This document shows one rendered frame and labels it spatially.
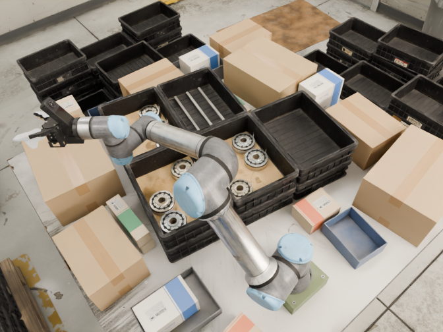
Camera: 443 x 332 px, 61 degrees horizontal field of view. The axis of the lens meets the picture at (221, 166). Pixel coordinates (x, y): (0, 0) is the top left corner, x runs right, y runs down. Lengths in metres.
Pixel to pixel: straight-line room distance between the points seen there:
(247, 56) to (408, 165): 0.99
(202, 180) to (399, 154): 0.96
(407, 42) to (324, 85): 1.27
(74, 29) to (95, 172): 2.95
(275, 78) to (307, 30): 2.12
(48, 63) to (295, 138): 2.00
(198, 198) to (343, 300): 0.77
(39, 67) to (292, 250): 2.38
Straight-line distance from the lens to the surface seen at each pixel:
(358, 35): 3.35
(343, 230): 1.66
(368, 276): 1.60
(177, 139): 1.21
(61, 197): 1.65
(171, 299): 1.42
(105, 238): 1.50
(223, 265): 1.55
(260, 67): 2.02
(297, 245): 1.28
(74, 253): 1.52
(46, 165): 1.76
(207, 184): 1.01
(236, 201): 1.41
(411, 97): 2.68
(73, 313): 2.40
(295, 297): 1.45
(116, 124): 1.23
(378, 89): 2.84
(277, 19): 4.19
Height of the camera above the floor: 2.12
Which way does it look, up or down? 52 degrees down
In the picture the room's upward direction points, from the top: 4 degrees counter-clockwise
